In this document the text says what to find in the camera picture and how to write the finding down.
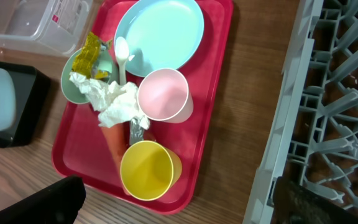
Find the orange carrot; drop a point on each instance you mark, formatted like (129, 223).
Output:
(116, 141)

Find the grey dishwasher rack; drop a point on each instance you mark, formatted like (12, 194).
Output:
(314, 136)

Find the white plastic spoon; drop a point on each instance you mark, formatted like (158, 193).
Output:
(122, 54)

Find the black food waste tray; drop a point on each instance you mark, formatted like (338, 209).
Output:
(31, 89)

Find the red plastic tray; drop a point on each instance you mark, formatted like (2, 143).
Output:
(81, 149)

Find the white tissue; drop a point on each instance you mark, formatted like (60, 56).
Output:
(115, 103)

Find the light blue plate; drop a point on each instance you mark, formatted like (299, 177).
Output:
(161, 34)

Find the pink plastic cup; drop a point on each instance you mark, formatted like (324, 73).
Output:
(164, 95)

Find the red silver candy wrapper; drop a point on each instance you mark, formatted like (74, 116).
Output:
(136, 132)

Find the yellow plastic cup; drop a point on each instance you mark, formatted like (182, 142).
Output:
(148, 170)

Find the yellow snack wrapper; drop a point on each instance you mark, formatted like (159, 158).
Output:
(84, 62)

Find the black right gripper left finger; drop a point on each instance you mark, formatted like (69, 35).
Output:
(57, 203)

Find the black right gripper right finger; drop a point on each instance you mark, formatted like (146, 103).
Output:
(294, 204)

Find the green bowl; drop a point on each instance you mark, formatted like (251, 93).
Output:
(71, 92)

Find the clear plastic waste bin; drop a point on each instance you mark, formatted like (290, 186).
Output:
(48, 27)

